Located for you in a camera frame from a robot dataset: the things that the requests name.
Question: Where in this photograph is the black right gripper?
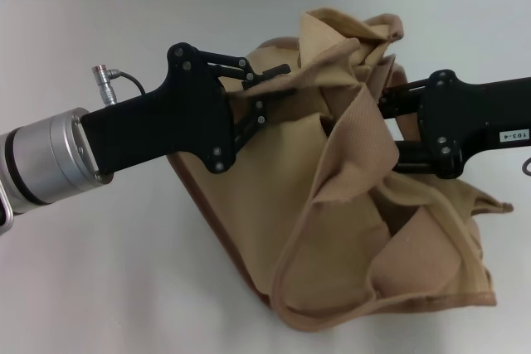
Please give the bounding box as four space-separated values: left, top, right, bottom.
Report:
375 70 531 179

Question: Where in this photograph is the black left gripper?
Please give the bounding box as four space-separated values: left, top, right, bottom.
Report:
78 41 298 177

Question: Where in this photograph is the khaki canvas food bag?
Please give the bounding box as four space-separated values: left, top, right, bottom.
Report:
165 8 514 312

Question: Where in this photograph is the white number sticker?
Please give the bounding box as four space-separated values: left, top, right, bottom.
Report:
497 129 531 142

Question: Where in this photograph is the left cable with metal connector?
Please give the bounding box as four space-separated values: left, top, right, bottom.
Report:
90 65 146 104

